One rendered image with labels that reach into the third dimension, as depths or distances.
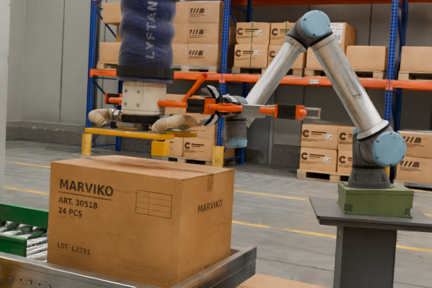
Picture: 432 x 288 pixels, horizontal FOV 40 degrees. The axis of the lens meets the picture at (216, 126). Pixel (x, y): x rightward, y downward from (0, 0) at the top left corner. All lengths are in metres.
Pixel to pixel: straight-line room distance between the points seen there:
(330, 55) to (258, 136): 8.56
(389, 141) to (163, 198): 1.02
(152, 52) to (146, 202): 0.56
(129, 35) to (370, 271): 1.48
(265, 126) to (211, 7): 2.46
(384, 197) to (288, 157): 8.14
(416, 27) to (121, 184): 8.75
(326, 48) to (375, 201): 0.70
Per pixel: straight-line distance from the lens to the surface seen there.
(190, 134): 2.34
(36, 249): 2.70
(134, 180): 2.13
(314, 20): 2.54
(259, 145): 11.05
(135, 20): 2.27
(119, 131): 2.24
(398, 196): 2.71
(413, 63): 9.17
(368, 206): 2.69
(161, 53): 2.27
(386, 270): 2.82
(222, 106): 2.16
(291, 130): 10.90
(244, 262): 2.46
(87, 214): 2.29
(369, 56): 9.27
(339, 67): 2.55
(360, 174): 2.77
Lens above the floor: 1.24
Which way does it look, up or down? 3 degrees down
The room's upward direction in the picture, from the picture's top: 3 degrees clockwise
